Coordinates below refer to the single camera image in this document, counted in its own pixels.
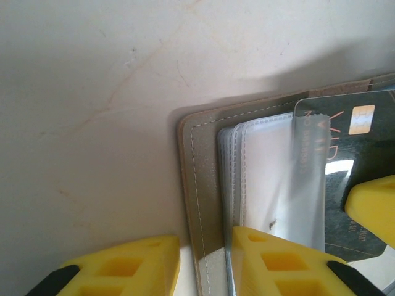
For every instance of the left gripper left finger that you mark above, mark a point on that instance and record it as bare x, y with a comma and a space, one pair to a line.
129, 265

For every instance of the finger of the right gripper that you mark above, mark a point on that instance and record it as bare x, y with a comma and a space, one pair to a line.
376, 209

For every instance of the black VIP credit card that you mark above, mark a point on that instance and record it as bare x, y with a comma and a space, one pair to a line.
339, 145

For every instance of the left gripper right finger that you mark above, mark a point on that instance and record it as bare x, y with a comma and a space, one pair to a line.
256, 256

